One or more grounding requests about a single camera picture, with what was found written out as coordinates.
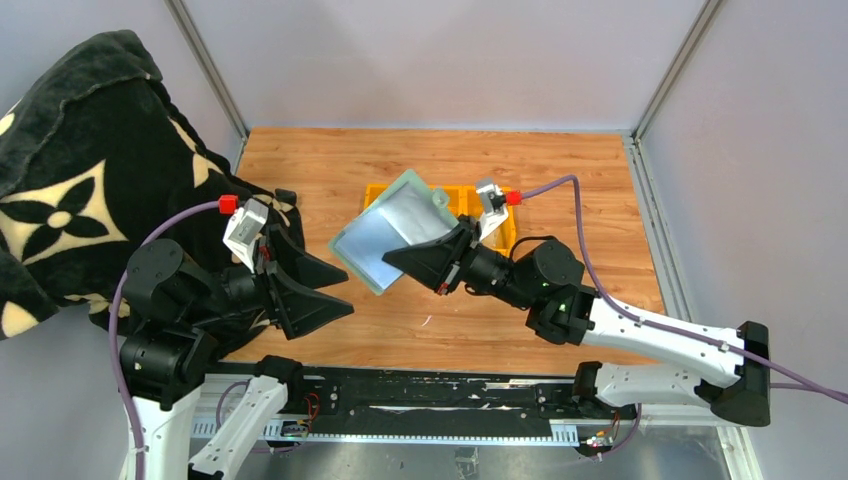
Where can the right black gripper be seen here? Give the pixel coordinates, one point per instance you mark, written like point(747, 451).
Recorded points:
point(443, 262)

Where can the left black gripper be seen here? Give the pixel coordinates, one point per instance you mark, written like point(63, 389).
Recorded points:
point(295, 305)

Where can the mint green card holder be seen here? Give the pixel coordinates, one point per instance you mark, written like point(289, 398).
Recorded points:
point(408, 212)

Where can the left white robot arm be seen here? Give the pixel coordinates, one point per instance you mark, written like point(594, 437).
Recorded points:
point(166, 360)

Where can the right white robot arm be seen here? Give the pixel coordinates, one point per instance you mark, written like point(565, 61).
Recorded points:
point(716, 368)

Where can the black floral blanket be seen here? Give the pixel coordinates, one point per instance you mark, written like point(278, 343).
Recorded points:
point(95, 156)

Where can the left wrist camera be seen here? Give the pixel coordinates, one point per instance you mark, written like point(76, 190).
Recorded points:
point(243, 229)

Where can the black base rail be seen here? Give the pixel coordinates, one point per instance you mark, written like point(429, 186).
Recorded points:
point(344, 403)

